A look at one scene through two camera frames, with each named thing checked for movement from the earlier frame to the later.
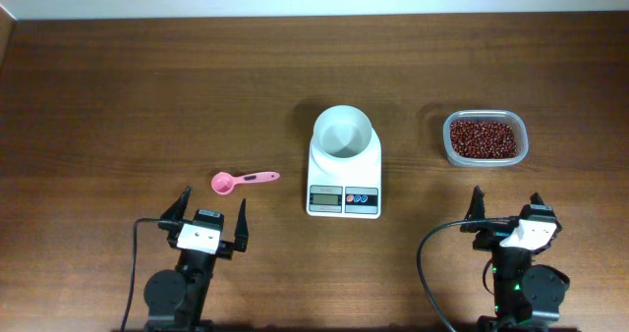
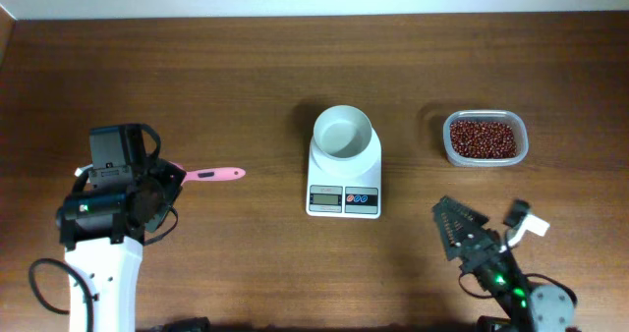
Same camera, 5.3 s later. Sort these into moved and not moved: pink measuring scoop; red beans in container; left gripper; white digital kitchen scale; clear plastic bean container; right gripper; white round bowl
Moved: left gripper; pink measuring scoop; right gripper
Not moved: clear plastic bean container; white round bowl; red beans in container; white digital kitchen scale
